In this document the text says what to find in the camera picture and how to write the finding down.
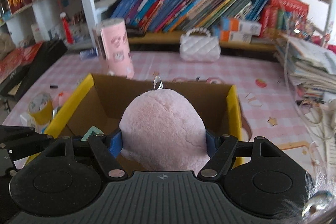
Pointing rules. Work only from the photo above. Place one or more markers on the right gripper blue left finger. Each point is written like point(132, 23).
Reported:
point(105, 149)

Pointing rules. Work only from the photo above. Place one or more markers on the stack of papers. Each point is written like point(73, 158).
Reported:
point(309, 67)

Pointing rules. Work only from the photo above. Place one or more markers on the black keyboard instrument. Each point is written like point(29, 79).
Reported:
point(19, 82)

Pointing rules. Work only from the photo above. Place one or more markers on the pink checkered tablecloth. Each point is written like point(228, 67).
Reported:
point(266, 103)

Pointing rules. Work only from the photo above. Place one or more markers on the white quilted handbag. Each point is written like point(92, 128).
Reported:
point(198, 45)

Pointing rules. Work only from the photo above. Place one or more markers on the red tassel ornament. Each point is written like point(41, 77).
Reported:
point(66, 28)

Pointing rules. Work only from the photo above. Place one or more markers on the pink plush pig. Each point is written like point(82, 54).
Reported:
point(162, 131)

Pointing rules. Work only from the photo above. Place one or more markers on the yellow cardboard box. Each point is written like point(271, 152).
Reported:
point(101, 100)

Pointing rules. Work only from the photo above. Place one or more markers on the pink plush chick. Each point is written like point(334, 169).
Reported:
point(60, 99)

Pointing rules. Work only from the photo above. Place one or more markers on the pastel toy truck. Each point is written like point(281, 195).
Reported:
point(55, 111)

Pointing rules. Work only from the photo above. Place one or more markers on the row of colourful books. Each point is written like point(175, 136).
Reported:
point(268, 18)

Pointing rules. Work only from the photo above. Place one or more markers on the small spray bottle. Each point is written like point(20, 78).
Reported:
point(88, 54)

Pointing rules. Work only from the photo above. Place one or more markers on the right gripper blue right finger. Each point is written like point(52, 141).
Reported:
point(221, 151)

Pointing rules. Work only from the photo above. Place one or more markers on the pink cylindrical humidifier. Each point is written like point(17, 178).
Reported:
point(113, 47)

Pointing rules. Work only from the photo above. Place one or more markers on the mint correction tape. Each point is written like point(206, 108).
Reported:
point(92, 132)

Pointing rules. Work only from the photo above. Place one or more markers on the yellow tape roll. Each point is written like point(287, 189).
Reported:
point(41, 108)

